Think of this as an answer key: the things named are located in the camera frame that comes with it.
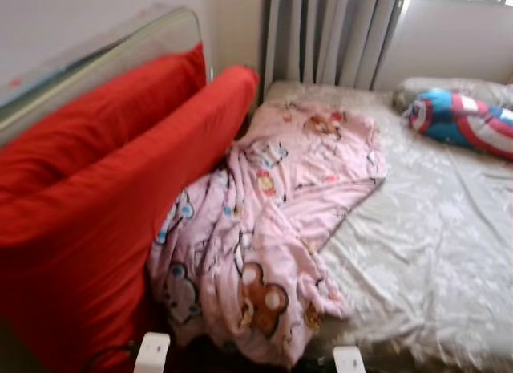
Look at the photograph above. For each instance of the pink cartoon print blanket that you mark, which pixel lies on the pink cartoon print blanket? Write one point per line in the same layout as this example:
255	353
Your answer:
280	188

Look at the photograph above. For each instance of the shield print bolster pillow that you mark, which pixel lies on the shield print bolster pillow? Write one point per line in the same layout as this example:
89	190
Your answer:
457	120

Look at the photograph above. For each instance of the bed with beige floral sheet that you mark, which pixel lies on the bed with beige floral sheet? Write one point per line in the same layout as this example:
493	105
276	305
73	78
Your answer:
433	245

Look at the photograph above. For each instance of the grey curtain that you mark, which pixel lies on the grey curtain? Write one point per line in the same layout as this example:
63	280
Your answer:
337	36

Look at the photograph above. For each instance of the large red pillow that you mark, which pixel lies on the large red pillow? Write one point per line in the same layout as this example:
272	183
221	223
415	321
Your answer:
96	253
96	124

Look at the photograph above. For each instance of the plastic wrapped flat mattress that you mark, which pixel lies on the plastic wrapped flat mattress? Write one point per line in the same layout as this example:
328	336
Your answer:
48	75

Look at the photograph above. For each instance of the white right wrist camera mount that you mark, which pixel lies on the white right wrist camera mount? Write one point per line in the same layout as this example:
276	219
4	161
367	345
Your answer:
349	361

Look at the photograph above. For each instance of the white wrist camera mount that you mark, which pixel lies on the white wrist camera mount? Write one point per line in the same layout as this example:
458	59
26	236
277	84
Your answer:
151	355
349	361

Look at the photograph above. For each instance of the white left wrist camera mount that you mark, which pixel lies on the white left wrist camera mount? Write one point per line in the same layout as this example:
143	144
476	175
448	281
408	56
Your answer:
151	355

